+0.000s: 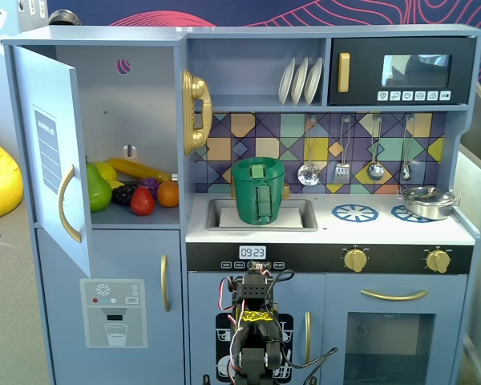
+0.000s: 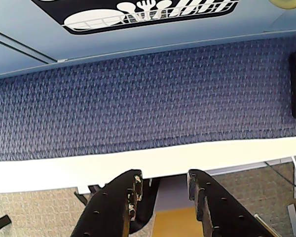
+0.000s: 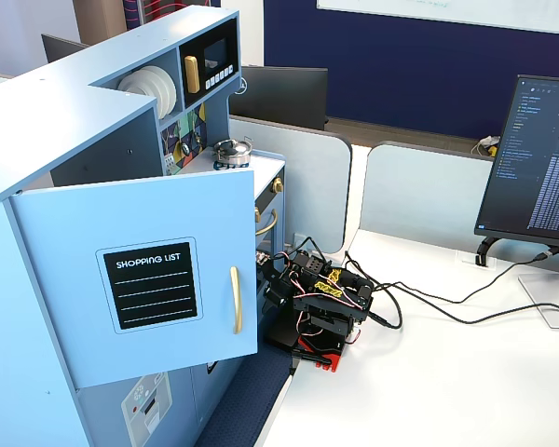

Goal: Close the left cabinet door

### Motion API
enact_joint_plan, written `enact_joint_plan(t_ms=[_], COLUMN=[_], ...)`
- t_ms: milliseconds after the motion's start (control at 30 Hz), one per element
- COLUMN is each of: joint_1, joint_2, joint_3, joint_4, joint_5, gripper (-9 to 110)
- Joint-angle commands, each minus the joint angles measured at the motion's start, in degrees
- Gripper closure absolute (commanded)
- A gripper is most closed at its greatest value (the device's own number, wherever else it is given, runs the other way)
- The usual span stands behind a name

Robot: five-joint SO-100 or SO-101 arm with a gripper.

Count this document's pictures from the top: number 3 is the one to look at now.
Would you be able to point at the whiteboard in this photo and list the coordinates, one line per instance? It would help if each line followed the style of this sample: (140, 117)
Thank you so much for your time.
(447, 9)

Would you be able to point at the blue toy kitchen cabinet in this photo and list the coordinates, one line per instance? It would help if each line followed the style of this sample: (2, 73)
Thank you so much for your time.
(74, 116)

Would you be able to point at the dark switched-off monitor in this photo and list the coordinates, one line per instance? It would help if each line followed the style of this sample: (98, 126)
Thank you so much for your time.
(60, 49)
(284, 98)

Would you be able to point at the blue shopping list cabinet door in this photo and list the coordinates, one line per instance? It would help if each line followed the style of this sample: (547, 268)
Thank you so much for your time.
(65, 223)

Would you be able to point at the blue water dispenser print door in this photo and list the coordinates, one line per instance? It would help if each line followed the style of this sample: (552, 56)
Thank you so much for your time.
(102, 414)

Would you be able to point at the grey desk divider panel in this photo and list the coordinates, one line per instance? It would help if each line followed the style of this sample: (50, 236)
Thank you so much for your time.
(298, 186)
(424, 195)

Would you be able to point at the white toy plate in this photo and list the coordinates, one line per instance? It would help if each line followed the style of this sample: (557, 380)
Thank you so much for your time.
(167, 86)
(172, 100)
(140, 84)

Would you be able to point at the lit computer monitor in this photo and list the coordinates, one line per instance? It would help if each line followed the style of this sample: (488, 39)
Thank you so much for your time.
(531, 158)

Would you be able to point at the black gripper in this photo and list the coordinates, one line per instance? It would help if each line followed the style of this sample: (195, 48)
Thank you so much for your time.
(271, 274)

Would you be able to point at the steel toy pot with lid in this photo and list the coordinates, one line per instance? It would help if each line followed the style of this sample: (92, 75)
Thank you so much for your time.
(233, 151)

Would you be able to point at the red robot base mount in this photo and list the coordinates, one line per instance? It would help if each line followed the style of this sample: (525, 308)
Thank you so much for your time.
(323, 358)

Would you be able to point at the black toy microwave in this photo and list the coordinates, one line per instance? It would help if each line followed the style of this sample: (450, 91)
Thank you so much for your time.
(214, 60)

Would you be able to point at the gold stove knob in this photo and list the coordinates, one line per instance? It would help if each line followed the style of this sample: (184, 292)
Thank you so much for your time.
(276, 185)
(257, 214)

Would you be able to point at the silver monitor stand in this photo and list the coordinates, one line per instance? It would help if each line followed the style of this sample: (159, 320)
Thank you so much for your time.
(554, 298)

